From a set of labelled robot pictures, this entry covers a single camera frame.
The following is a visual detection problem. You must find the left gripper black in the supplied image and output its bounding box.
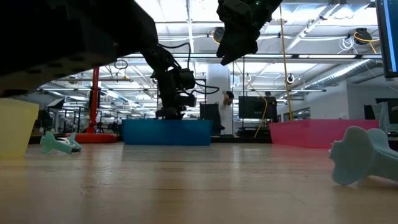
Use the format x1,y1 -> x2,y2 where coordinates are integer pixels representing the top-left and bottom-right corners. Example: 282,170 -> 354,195
150,67 -> 197,121

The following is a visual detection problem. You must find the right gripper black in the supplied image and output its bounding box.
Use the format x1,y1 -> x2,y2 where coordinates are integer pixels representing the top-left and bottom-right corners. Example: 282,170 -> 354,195
216,0 -> 284,67

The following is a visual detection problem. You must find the teal staple remover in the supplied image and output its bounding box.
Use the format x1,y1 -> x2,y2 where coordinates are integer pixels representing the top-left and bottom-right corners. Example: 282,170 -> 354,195
39,131 -> 83,156

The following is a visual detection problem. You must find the pale aqua stapler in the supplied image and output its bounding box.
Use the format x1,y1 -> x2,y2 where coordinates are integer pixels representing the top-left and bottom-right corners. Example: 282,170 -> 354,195
328,126 -> 398,187

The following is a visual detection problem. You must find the blue plastic bin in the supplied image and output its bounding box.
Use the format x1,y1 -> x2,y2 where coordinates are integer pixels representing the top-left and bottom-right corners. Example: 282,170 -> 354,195
121,119 -> 213,146

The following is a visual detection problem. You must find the white building column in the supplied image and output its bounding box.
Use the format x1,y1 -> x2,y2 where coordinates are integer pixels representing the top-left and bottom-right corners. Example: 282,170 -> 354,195
206,63 -> 231,105

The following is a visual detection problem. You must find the black cabinet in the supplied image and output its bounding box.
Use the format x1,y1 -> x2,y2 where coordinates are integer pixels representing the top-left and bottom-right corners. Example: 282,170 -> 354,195
199,103 -> 222,136

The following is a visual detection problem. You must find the black display screen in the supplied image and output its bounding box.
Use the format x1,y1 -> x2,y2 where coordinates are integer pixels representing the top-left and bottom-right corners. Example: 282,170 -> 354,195
238,96 -> 277,120

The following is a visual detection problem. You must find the red-orange pole stand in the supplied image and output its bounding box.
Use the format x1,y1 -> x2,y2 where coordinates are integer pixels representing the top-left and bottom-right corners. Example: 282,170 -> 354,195
64,67 -> 118,144

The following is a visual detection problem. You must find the pink plastic bin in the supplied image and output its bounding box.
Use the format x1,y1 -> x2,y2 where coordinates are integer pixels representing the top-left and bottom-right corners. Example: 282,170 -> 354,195
269,119 -> 379,149

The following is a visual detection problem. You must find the black studio softbox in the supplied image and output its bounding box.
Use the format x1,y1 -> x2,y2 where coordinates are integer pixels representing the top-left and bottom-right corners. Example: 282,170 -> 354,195
46,98 -> 65,110

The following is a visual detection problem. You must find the yellow plastic bin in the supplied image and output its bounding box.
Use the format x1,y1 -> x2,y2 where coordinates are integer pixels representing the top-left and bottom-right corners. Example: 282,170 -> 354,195
0,98 -> 40,161

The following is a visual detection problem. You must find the computer monitor with blue screen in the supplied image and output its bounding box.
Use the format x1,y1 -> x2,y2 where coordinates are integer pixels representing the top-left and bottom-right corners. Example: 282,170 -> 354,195
375,0 -> 398,79

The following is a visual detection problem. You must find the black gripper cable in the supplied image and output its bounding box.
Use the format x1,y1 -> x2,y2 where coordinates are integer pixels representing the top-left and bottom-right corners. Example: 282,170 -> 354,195
157,42 -> 220,96

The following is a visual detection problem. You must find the thick yellow hanging hose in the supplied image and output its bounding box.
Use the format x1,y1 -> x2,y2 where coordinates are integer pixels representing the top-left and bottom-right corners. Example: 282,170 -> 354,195
279,4 -> 294,122

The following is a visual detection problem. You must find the thin yellow cable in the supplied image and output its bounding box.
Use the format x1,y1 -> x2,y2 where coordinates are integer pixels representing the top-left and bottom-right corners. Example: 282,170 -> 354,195
233,62 -> 269,139

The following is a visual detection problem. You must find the black cable loop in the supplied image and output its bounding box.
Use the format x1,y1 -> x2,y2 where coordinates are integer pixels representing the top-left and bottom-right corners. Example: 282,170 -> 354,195
114,59 -> 129,71

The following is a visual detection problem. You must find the silver ribbed ventilation duct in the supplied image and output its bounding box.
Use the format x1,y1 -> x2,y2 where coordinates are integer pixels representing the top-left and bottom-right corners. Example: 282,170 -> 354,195
306,58 -> 382,91

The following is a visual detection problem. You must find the white cable coil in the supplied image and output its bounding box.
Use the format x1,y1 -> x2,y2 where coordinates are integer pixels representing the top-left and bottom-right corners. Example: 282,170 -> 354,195
338,36 -> 355,54

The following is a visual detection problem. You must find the ceiling reel with yellow cable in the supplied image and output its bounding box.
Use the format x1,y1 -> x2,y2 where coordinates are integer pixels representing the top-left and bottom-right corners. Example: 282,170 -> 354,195
353,27 -> 381,55

